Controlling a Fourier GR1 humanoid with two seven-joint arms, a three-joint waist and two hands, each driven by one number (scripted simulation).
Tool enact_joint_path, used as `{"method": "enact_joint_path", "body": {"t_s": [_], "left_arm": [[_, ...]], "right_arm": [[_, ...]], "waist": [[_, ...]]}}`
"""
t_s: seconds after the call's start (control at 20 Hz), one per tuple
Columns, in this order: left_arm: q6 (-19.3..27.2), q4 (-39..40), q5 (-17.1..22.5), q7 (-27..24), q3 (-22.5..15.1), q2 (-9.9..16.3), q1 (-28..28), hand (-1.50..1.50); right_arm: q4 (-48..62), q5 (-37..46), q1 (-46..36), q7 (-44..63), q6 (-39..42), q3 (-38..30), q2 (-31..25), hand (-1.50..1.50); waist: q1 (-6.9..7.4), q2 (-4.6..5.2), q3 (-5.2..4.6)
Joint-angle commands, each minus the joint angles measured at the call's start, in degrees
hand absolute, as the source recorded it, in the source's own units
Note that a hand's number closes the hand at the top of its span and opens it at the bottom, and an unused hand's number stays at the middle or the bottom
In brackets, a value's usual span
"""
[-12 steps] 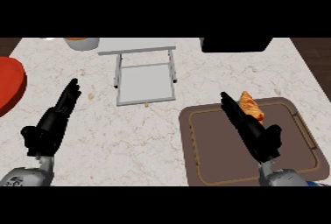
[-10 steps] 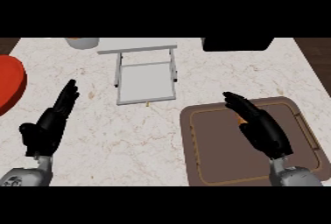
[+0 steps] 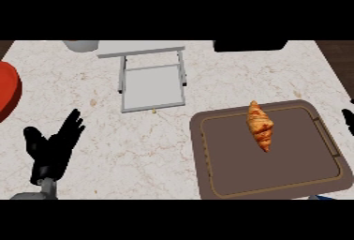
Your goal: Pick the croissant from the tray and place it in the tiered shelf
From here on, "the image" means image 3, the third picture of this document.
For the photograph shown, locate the red round object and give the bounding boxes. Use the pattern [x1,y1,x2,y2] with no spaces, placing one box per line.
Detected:
[0,61,24,124]

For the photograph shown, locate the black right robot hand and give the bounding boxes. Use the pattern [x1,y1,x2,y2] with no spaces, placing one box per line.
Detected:
[341,98,354,137]

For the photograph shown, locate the golden brown croissant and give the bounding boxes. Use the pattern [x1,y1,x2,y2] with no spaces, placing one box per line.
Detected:
[247,99,276,154]

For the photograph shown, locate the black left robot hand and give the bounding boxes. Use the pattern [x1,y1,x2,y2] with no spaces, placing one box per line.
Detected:
[23,108,87,187]

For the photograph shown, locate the brown rectangular tray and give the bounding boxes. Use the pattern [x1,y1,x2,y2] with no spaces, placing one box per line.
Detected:
[188,98,354,201]

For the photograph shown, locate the black appliance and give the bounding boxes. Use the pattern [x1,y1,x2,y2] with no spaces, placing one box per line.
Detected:
[211,40,290,53]

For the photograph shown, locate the grey round container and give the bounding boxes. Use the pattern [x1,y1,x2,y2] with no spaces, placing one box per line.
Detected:
[62,40,101,53]

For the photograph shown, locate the grey tiered metal shelf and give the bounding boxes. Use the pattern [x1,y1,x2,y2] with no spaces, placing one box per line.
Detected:
[96,40,189,114]

